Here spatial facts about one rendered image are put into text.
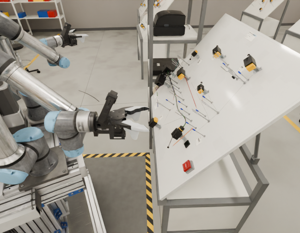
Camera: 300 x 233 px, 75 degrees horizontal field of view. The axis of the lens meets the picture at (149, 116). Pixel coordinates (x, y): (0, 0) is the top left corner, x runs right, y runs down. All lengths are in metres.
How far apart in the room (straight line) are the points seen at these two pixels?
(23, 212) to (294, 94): 1.31
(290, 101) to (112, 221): 1.82
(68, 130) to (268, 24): 6.47
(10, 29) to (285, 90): 1.38
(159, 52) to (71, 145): 3.67
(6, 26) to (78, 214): 1.55
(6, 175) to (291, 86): 1.21
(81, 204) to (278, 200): 2.05
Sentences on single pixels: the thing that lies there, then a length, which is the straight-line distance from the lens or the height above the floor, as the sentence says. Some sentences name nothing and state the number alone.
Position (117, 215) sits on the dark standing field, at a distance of 2.23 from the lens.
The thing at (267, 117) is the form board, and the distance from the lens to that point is 1.00.
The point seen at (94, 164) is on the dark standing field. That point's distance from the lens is 2.63.
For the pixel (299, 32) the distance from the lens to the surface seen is 5.47.
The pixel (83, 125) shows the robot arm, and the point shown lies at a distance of 0.68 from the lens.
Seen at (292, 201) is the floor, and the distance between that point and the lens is 2.74.
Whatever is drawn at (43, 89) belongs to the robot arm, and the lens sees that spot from 0.84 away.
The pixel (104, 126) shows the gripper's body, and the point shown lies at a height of 1.55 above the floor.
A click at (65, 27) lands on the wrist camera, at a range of 1.66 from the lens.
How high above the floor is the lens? 1.99
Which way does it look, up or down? 38 degrees down
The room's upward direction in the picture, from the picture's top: straight up
